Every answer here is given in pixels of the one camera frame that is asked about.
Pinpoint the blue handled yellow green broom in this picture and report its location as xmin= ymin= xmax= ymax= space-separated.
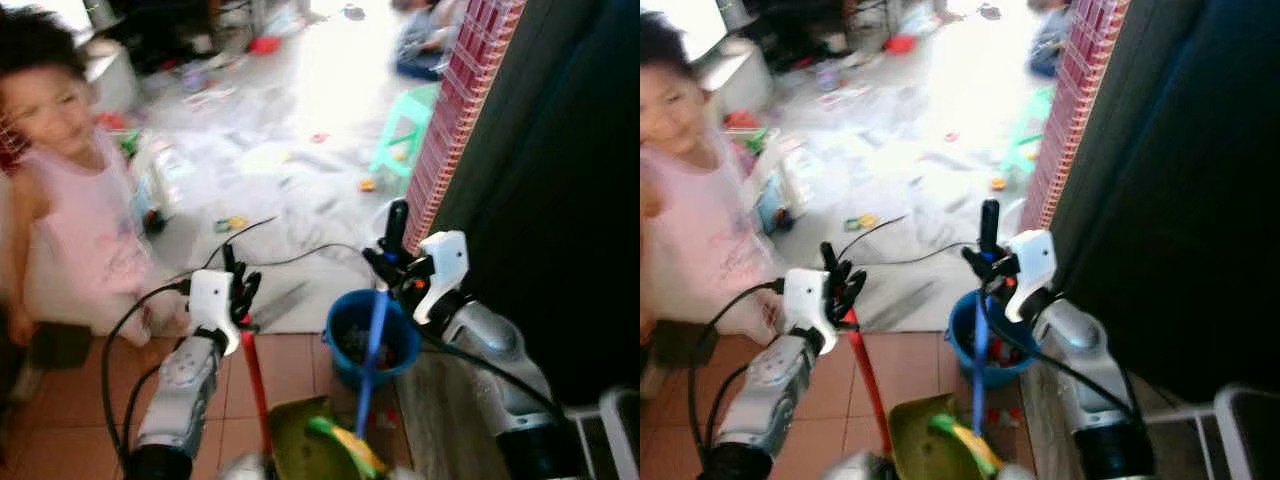
xmin=304 ymin=288 xmax=393 ymax=477
xmin=928 ymin=288 xmax=1003 ymax=475

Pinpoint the green dustpan with red handle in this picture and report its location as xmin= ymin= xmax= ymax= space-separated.
xmin=843 ymin=308 xmax=1007 ymax=480
xmin=237 ymin=314 xmax=393 ymax=480

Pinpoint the blue plastic bucket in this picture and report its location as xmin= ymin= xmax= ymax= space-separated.
xmin=944 ymin=289 xmax=1042 ymax=390
xmin=322 ymin=289 xmax=424 ymax=392

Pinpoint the colourful toy box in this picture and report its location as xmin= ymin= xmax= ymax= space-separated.
xmin=754 ymin=140 xmax=818 ymax=237
xmin=128 ymin=140 xmax=183 ymax=237

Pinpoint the green plastic stool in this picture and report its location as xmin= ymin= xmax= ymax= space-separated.
xmin=367 ymin=84 xmax=442 ymax=182
xmin=999 ymin=84 xmax=1057 ymax=182

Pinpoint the child in pink dress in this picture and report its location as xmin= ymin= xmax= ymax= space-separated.
xmin=640 ymin=10 xmax=793 ymax=347
xmin=0 ymin=5 xmax=193 ymax=347

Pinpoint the dark door panel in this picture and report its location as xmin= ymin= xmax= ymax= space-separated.
xmin=430 ymin=0 xmax=641 ymax=407
xmin=1048 ymin=0 xmax=1280 ymax=405

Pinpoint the seated person in blue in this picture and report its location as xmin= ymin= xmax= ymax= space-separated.
xmin=1027 ymin=0 xmax=1077 ymax=80
xmin=392 ymin=0 xmax=467 ymax=82

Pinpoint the white box appliance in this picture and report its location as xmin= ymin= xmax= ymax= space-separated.
xmin=694 ymin=38 xmax=772 ymax=117
xmin=84 ymin=38 xmax=142 ymax=117

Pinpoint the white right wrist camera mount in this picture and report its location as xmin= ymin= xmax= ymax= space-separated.
xmin=412 ymin=230 xmax=472 ymax=327
xmin=1004 ymin=229 xmax=1059 ymax=324

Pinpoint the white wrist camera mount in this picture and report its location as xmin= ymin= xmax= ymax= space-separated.
xmin=412 ymin=230 xmax=472 ymax=327
xmin=187 ymin=268 xmax=242 ymax=357
xmin=1004 ymin=229 xmax=1059 ymax=324
xmin=782 ymin=267 xmax=838 ymax=354

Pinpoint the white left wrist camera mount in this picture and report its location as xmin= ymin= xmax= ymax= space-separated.
xmin=782 ymin=267 xmax=838 ymax=354
xmin=187 ymin=268 xmax=242 ymax=357

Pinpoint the thin black floor cable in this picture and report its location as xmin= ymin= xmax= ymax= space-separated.
xmin=203 ymin=215 xmax=365 ymax=273
xmin=836 ymin=214 xmax=969 ymax=269

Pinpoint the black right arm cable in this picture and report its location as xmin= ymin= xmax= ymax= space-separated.
xmin=420 ymin=334 xmax=568 ymax=423
xmin=980 ymin=290 xmax=1143 ymax=421

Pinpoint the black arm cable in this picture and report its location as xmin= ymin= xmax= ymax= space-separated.
xmin=100 ymin=280 xmax=193 ymax=473
xmin=420 ymin=334 xmax=568 ymax=423
xmin=687 ymin=280 xmax=787 ymax=471
xmin=980 ymin=290 xmax=1143 ymax=421

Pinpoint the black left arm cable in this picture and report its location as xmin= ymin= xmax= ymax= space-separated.
xmin=100 ymin=280 xmax=193 ymax=473
xmin=687 ymin=280 xmax=787 ymax=471

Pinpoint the white metal rack frame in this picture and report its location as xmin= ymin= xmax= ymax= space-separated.
xmin=563 ymin=385 xmax=641 ymax=480
xmin=1138 ymin=384 xmax=1280 ymax=480

